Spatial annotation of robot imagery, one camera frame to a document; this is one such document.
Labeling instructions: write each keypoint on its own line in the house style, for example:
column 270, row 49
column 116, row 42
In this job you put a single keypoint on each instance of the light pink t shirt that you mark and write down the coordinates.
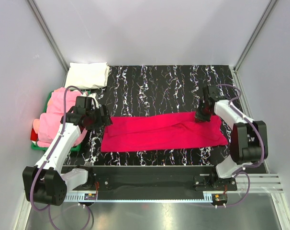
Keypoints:
column 51, row 115

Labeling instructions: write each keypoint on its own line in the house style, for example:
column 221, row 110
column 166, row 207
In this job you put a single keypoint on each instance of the aluminium frame rail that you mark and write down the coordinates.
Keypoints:
column 254, row 183

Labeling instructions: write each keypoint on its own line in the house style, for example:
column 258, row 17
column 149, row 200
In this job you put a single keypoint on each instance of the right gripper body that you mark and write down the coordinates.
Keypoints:
column 203, row 111

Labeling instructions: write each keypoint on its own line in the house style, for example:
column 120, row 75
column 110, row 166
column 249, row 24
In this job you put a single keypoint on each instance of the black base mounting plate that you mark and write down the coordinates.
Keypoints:
column 153, row 183

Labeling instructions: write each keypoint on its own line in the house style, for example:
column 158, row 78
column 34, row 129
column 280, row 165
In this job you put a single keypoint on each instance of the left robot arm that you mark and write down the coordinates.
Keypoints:
column 45, row 183

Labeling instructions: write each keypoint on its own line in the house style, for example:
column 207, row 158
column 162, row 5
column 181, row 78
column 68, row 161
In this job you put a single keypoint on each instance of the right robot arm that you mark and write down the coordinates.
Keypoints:
column 249, row 142

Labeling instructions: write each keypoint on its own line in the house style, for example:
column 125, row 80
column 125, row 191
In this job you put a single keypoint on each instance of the folded white t shirt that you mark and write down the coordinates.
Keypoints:
column 87, row 76

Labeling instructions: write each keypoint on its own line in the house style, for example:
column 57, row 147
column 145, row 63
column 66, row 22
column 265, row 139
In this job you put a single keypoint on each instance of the green plastic basket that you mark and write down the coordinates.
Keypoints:
column 39, row 146

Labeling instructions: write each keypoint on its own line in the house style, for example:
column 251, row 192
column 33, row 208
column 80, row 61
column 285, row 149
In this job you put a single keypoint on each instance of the magenta t shirt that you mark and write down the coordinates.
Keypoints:
column 162, row 132

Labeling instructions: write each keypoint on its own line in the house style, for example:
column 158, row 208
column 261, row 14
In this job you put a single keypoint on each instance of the red garment in basket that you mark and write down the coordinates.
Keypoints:
column 34, row 136

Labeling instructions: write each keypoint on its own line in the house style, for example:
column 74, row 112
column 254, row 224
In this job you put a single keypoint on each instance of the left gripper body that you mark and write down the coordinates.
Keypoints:
column 102, row 116

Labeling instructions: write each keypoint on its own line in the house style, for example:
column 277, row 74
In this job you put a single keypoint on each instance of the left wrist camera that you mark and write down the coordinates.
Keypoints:
column 93, row 95

